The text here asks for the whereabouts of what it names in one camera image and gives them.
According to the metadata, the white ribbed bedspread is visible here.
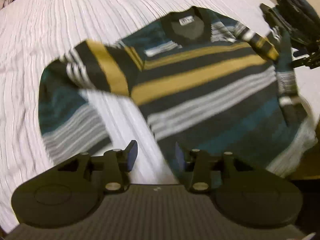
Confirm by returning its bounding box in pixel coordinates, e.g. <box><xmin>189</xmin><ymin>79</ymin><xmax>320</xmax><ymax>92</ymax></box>
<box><xmin>0</xmin><ymin>0</ymin><xmax>320</xmax><ymax>233</ymax></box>

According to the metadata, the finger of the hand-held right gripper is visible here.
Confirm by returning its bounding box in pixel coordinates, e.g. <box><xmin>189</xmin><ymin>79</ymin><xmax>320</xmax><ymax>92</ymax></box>
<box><xmin>291</xmin><ymin>47</ymin><xmax>320</xmax><ymax>69</ymax></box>

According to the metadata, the striped knit sweater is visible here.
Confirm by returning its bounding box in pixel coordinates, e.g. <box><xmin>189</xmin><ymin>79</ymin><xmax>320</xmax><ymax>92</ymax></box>
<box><xmin>37</xmin><ymin>6</ymin><xmax>318</xmax><ymax>178</ymax></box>

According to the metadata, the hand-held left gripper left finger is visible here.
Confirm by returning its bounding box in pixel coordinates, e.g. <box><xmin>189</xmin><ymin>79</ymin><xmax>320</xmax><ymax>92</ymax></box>
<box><xmin>58</xmin><ymin>140</ymin><xmax>139</xmax><ymax>194</ymax></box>

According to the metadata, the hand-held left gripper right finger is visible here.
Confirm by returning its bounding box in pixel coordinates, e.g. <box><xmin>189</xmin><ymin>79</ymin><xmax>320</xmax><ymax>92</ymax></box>
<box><xmin>175</xmin><ymin>142</ymin><xmax>242</xmax><ymax>193</ymax></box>

